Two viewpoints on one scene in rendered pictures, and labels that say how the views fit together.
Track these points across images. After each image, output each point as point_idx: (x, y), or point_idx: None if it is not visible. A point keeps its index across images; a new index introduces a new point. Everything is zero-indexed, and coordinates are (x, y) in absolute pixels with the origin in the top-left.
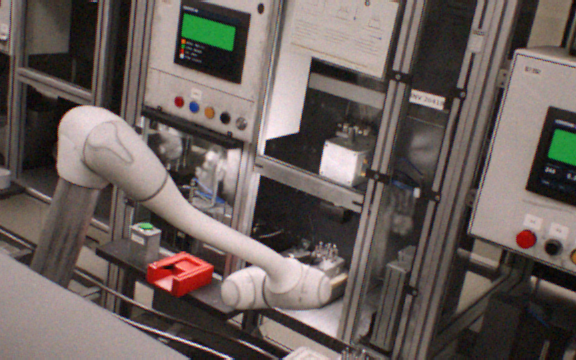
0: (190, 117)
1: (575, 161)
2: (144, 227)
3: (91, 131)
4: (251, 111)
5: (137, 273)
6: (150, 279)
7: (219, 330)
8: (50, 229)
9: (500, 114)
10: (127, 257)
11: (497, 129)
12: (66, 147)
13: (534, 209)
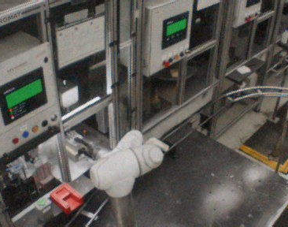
0: (24, 140)
1: (172, 31)
2: (44, 202)
3: (153, 158)
4: (57, 108)
5: (53, 220)
6: (69, 211)
7: None
8: (131, 215)
9: (150, 32)
10: (44, 221)
11: (150, 37)
12: (127, 182)
13: (164, 53)
